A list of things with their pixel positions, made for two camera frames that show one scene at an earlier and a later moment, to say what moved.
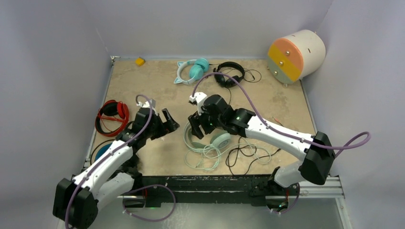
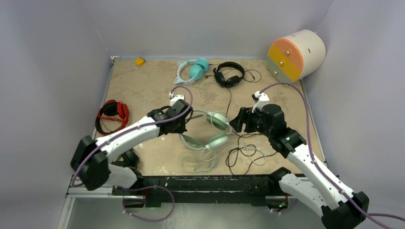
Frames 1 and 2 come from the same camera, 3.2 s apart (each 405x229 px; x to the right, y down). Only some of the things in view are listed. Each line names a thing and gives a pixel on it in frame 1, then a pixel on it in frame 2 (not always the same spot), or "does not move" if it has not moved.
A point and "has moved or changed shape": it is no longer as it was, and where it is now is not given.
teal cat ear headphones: (198, 67) does not move
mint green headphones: (203, 157) has moved or changed shape
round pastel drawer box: (298, 55) does not move
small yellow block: (140, 61) does not move
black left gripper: (164, 129) to (181, 128)
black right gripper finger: (194, 121) to (237, 123)
